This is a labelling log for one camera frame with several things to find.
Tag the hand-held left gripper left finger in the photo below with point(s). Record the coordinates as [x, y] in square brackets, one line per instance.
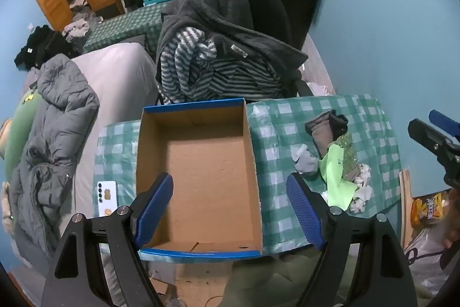
[154, 206]

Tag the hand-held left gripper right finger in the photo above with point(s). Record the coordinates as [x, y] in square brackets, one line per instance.
[305, 213]

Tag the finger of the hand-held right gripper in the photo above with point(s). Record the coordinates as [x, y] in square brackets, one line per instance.
[427, 136]
[444, 121]

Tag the bright green cloth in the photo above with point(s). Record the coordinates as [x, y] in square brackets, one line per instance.
[336, 184]

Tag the small grey sock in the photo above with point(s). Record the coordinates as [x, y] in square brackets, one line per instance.
[308, 164]

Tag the white patterned sock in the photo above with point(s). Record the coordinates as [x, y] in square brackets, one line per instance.
[363, 199]
[363, 174]

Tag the cardboard box blue rim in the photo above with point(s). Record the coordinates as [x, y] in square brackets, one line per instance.
[212, 170]

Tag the green glitter sock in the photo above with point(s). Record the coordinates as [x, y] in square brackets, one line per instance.
[348, 152]

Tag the brown sock black cuff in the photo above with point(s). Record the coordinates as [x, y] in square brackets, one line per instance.
[325, 138]

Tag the orange snack bag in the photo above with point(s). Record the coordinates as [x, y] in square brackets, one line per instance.
[429, 210]

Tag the white smartphone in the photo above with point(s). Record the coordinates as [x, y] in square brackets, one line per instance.
[107, 195]

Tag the green checked tablecloth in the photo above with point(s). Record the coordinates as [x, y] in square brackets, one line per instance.
[280, 163]

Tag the person's olive pants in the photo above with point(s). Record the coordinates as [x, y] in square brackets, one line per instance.
[266, 285]

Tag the white plastic bag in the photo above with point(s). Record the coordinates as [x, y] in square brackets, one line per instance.
[426, 256]

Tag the grey puffer jacket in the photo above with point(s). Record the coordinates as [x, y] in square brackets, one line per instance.
[54, 134]

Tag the grey mattress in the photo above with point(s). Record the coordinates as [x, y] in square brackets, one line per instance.
[118, 84]

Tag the grey striped sweater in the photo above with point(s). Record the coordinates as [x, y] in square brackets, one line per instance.
[187, 59]

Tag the green pillow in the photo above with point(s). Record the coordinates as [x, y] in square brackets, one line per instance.
[21, 134]

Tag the dark green checked table cover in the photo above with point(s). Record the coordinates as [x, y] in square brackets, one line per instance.
[122, 26]

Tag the grey clothes pile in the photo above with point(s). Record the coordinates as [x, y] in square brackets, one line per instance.
[76, 28]

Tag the black clothes pile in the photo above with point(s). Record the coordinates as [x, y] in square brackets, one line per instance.
[39, 48]

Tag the black office chair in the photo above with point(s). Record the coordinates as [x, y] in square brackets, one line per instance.
[269, 8]

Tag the dark fleece jacket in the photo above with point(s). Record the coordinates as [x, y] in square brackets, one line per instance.
[215, 5]

